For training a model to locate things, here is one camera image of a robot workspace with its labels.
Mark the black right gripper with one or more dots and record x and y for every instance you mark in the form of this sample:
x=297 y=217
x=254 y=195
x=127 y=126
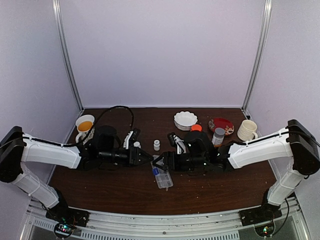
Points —
x=167 y=156

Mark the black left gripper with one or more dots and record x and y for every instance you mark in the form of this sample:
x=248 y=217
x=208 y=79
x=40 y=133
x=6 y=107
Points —
x=133 y=157

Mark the clear plastic pill organizer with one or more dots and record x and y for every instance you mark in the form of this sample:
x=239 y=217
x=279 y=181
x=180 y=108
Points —
x=162 y=178

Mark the orange pill bottle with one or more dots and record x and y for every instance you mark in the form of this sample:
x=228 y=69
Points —
x=196 y=127

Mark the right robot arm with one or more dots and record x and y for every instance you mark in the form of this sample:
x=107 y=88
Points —
x=293 y=141

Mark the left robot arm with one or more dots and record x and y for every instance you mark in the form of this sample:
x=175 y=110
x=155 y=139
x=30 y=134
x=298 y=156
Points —
x=18 y=148

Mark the small white pill bottle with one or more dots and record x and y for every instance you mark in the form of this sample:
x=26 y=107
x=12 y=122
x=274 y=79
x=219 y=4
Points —
x=156 y=145

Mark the white fluted ceramic bowl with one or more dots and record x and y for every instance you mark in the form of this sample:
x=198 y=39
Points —
x=184 y=120

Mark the red floral saucer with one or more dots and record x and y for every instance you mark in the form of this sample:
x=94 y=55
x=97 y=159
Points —
x=223 y=123

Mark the grey capped vitamin bottle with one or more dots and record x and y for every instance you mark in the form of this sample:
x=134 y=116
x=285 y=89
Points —
x=218 y=137

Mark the floral mug yellow inside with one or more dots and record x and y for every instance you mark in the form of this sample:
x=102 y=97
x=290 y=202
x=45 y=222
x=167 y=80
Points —
x=84 y=126

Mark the cream ribbed ceramic mug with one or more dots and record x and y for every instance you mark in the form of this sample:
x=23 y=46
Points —
x=247 y=130

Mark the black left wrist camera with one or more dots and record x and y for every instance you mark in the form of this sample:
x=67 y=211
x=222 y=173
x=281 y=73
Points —
x=135 y=133

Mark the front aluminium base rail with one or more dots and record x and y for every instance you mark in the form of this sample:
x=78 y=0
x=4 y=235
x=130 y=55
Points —
x=224 y=225

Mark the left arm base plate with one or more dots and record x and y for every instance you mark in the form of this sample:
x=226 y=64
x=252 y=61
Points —
x=69 y=216

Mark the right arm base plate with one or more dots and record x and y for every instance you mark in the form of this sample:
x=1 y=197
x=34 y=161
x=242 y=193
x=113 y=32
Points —
x=258 y=215

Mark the aluminium frame post left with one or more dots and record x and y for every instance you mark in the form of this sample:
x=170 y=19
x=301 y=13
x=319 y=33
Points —
x=65 y=53

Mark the aluminium frame post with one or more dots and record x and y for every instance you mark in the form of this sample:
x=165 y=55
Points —
x=65 y=53
x=264 y=30

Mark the aluminium frame post right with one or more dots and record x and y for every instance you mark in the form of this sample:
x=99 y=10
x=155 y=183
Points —
x=264 y=30

